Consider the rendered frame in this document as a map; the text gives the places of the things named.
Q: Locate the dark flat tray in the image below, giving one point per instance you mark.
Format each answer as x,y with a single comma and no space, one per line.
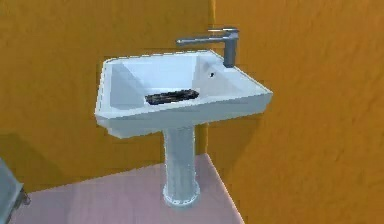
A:
171,96

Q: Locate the grey metal faucet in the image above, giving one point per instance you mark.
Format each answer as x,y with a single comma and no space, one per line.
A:
230,46

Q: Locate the white pedestal sink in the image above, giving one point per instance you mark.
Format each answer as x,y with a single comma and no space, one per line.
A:
220,96

